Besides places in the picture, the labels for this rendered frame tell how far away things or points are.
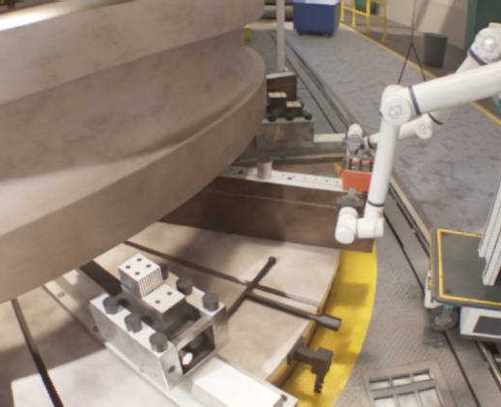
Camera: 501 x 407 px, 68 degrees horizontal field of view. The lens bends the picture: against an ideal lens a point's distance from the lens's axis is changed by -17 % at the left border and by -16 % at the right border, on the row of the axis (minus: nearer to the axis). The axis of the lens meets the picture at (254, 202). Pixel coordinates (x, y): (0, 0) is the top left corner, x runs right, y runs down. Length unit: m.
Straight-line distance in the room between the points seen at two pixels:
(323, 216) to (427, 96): 1.07
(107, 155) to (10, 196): 0.41
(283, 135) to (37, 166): 2.14
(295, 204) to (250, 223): 0.30
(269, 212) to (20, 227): 1.48
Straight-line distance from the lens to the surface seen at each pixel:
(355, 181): 2.28
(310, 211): 2.40
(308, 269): 2.36
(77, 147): 1.60
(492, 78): 1.65
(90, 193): 1.51
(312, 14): 11.62
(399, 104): 1.61
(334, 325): 2.02
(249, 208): 2.48
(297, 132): 3.28
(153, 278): 1.58
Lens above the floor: 1.81
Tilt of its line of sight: 31 degrees down
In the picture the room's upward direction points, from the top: 1 degrees counter-clockwise
